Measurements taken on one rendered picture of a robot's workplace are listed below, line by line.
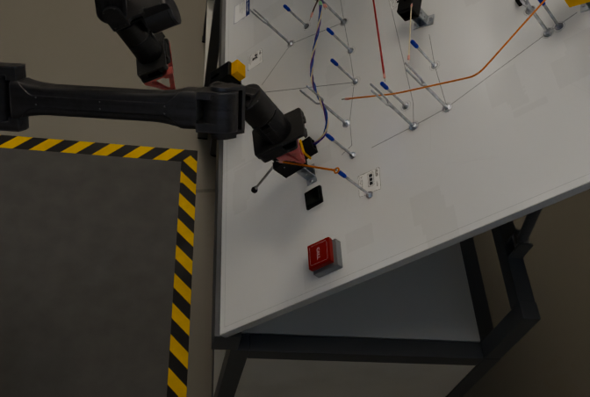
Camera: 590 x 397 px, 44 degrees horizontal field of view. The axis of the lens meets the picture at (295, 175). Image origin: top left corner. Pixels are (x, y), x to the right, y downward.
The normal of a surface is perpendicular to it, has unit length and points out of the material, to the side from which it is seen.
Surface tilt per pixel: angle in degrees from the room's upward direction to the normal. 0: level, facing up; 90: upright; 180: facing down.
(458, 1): 50
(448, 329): 0
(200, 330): 0
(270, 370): 90
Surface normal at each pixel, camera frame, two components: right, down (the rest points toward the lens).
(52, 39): 0.18, -0.60
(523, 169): -0.63, -0.44
